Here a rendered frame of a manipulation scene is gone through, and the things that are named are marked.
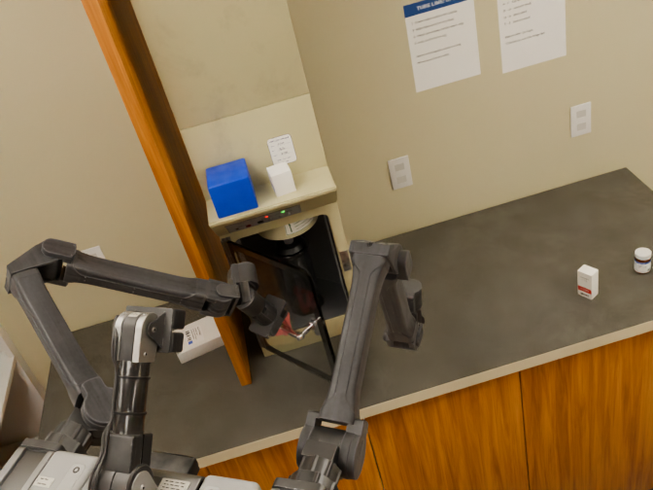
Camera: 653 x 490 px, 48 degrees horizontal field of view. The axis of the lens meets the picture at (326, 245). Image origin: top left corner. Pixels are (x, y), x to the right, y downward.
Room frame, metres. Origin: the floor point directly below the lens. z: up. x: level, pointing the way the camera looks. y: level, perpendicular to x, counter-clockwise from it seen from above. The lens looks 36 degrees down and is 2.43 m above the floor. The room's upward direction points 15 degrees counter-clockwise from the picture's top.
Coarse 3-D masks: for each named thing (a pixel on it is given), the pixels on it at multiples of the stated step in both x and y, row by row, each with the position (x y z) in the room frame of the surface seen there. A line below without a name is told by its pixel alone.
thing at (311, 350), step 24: (264, 264) 1.48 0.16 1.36; (288, 264) 1.41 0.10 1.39; (264, 288) 1.50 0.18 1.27; (288, 288) 1.43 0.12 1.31; (312, 288) 1.36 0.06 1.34; (312, 312) 1.38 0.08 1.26; (288, 336) 1.48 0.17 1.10; (312, 336) 1.40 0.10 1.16; (288, 360) 1.51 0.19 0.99; (312, 360) 1.42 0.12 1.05
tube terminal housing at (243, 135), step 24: (216, 120) 1.61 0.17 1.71; (240, 120) 1.61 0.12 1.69; (264, 120) 1.61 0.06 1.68; (288, 120) 1.61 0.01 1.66; (312, 120) 1.62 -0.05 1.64; (192, 144) 1.60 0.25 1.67; (216, 144) 1.61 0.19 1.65; (240, 144) 1.61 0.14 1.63; (264, 144) 1.61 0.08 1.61; (312, 144) 1.62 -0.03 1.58; (264, 168) 1.61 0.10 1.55; (312, 168) 1.62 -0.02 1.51; (288, 216) 1.61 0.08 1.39; (312, 216) 1.61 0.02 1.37; (336, 216) 1.62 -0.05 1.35; (336, 240) 1.62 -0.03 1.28
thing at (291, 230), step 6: (300, 222) 1.64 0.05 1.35; (306, 222) 1.65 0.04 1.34; (312, 222) 1.66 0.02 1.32; (276, 228) 1.64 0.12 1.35; (282, 228) 1.64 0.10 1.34; (288, 228) 1.63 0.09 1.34; (294, 228) 1.63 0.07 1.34; (300, 228) 1.63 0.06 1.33; (306, 228) 1.64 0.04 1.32; (264, 234) 1.66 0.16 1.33; (270, 234) 1.65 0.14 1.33; (276, 234) 1.64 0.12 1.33; (282, 234) 1.63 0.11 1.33; (288, 234) 1.63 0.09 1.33; (294, 234) 1.63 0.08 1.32
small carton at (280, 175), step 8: (272, 168) 1.56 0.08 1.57; (280, 168) 1.55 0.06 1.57; (288, 168) 1.54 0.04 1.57; (272, 176) 1.53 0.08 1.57; (280, 176) 1.53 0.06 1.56; (288, 176) 1.53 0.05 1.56; (272, 184) 1.54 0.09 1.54; (280, 184) 1.53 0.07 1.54; (288, 184) 1.53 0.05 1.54; (280, 192) 1.53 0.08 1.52; (288, 192) 1.53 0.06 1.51
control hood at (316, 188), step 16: (304, 176) 1.59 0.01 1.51; (320, 176) 1.57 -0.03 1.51; (256, 192) 1.57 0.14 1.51; (272, 192) 1.55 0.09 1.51; (304, 192) 1.51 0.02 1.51; (320, 192) 1.50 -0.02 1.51; (336, 192) 1.53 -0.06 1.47; (208, 208) 1.56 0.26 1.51; (256, 208) 1.50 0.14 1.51; (272, 208) 1.50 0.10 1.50; (304, 208) 1.56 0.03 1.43; (224, 224) 1.50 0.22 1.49
